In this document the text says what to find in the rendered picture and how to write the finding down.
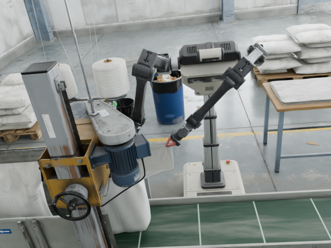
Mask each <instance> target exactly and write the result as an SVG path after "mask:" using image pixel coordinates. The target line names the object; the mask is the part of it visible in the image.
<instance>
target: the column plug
mask: <svg viewBox="0 0 331 248"><path fill-rule="evenodd" d="M56 64H57V61H51V62H36V63H32V64H31V65H29V66H28V67H27V68H26V69H24V70H23V71H22V72H21V75H26V74H37V73H47V72H48V71H50V70H51V69H52V68H53V67H54V66H55V65H56Z"/></svg>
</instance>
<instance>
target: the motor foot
mask: <svg viewBox="0 0 331 248"><path fill-rule="evenodd" d="M89 160H90V163H91V167H92V169H95V167H97V166H100V165H104V164H108V163H110V162H111V158H110V154H107V152H106V151H105V150H104V147H97V145H96V143H94V144H93V147H92V149H91V151H90V154H89Z"/></svg>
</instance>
